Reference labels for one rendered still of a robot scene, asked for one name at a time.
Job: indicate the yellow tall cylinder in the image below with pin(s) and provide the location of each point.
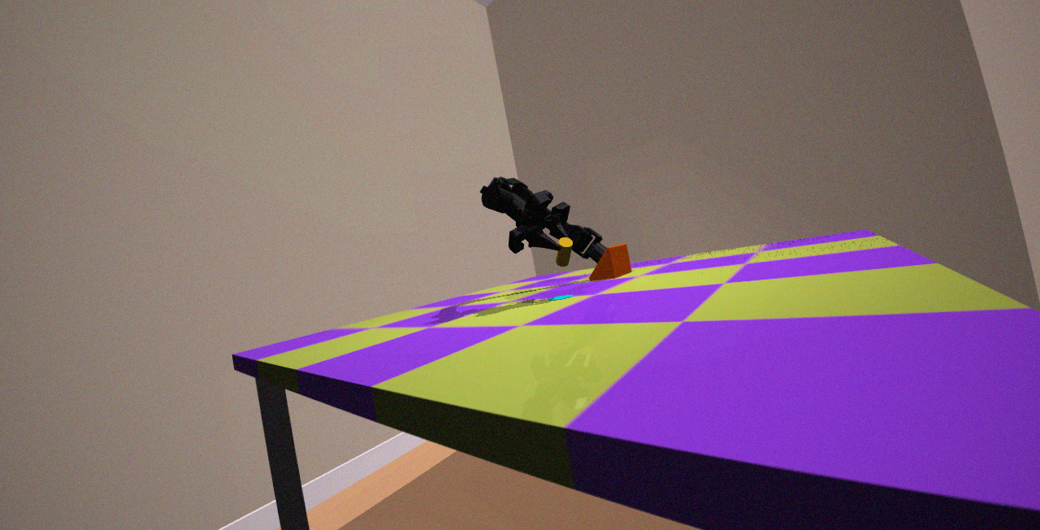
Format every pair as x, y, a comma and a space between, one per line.
563, 256

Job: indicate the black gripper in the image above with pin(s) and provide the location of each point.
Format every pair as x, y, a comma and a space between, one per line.
533, 231

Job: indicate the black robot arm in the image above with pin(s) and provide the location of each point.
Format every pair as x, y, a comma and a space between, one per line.
500, 197

